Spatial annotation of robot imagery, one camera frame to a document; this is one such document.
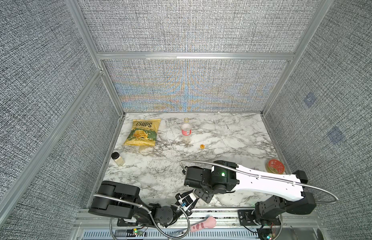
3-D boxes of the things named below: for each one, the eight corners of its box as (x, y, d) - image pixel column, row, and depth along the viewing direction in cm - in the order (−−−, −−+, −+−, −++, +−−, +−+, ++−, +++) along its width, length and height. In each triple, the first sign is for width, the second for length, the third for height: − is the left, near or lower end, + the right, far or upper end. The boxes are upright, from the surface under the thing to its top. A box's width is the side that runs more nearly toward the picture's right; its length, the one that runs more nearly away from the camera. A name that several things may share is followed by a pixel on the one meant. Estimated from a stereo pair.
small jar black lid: (116, 166, 93) (110, 158, 85) (118, 160, 96) (112, 151, 88) (124, 166, 93) (118, 158, 85) (126, 160, 96) (120, 151, 88)
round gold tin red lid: (267, 174, 90) (270, 171, 87) (262, 161, 95) (265, 158, 92) (283, 174, 90) (286, 171, 87) (278, 161, 95) (281, 158, 92)
